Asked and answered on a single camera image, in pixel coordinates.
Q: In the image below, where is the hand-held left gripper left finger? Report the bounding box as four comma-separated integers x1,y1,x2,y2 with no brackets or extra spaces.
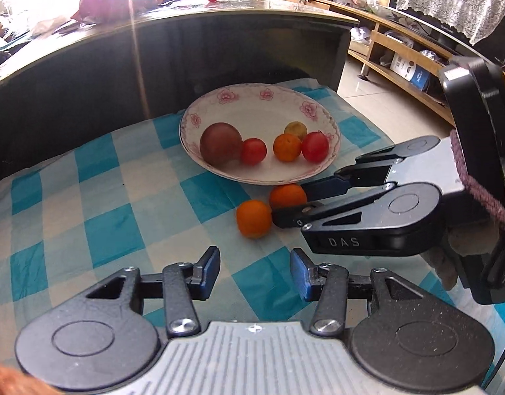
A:
87,246,221,337

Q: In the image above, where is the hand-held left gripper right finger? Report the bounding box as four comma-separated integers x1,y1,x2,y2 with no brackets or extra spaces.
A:
290,248,425,337

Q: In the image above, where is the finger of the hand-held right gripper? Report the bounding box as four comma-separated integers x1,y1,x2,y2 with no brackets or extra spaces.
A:
272,185,387,232
304,144,397,198

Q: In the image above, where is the orange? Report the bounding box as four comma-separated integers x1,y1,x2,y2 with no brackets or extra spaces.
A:
236,199,273,239
273,133,303,163
269,183,308,210

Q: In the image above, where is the small yellow-brown fruit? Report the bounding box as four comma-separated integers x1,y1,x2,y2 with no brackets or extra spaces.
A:
284,121,308,141

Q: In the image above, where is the white bowl with pink flowers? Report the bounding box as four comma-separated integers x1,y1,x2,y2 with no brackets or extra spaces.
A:
179,83,342,186

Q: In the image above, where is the dark purple passion fruit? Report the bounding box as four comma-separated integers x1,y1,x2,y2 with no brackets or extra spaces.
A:
199,122,244,168

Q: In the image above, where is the person's right hand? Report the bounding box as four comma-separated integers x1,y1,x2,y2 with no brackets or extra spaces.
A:
424,229,467,296

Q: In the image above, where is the blue white checkered cloth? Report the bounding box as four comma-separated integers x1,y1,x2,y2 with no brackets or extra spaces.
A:
0,76,505,395

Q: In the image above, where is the blue white box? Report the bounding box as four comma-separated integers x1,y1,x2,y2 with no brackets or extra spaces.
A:
390,51,432,91

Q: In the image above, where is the wooden cabinet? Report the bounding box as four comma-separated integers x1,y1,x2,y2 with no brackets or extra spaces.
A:
287,0,483,126

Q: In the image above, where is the black television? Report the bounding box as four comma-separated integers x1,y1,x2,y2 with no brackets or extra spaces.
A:
376,4,505,66

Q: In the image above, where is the brown fuzzy sleeve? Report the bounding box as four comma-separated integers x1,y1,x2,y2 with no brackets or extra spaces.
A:
0,352,45,395

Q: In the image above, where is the dark coffee table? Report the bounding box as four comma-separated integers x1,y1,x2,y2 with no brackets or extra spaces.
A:
0,0,360,186

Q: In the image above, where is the red bag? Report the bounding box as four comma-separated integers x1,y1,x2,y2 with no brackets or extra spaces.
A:
70,0,164,23

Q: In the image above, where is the purple braided strap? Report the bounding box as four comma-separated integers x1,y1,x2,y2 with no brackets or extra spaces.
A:
450,129,505,233

